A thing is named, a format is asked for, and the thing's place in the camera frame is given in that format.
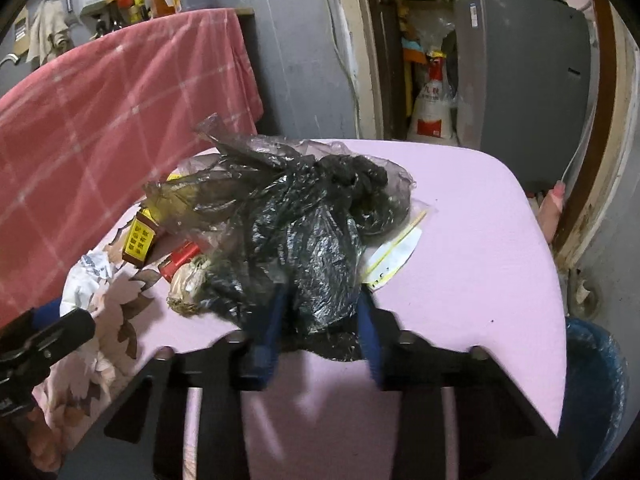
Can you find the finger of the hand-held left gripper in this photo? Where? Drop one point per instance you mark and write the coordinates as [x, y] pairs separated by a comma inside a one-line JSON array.
[[47, 310], [55, 332]]

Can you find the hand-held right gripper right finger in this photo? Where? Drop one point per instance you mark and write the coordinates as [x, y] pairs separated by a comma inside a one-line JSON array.
[[369, 332]]

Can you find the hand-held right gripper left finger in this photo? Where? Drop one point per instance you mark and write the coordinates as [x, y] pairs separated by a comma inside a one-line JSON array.
[[270, 325]]

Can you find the white printed wrapper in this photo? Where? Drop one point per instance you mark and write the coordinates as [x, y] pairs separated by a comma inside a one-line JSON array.
[[87, 280]]

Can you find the black plastic bag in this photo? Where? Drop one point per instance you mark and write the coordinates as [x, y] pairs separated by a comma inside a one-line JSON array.
[[210, 180], [305, 260]]

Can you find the white packet with yellow edge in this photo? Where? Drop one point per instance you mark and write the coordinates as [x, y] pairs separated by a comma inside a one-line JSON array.
[[395, 252]]

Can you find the crushed red paper cup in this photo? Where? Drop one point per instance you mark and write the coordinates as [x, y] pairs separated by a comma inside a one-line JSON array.
[[187, 280]]

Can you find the yellow brown small box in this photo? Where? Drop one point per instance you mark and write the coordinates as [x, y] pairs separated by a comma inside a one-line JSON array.
[[140, 237]]

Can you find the blue lined trash bin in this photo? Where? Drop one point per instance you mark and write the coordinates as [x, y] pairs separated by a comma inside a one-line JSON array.
[[592, 395]]

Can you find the pink floral tablecloth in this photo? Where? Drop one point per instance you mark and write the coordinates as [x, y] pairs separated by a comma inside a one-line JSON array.
[[475, 260]]

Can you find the red plaid cloth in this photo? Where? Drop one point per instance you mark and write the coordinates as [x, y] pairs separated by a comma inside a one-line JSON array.
[[100, 110]]

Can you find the white sack with red print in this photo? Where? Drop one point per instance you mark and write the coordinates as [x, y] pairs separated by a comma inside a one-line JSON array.
[[432, 110]]

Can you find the beige hanging towel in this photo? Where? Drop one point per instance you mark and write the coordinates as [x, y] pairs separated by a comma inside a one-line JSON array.
[[47, 30]]

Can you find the grey washing machine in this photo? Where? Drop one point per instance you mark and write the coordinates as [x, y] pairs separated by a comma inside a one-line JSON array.
[[520, 85]]

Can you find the wooden door frame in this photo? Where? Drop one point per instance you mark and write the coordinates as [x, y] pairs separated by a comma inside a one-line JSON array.
[[360, 50]]

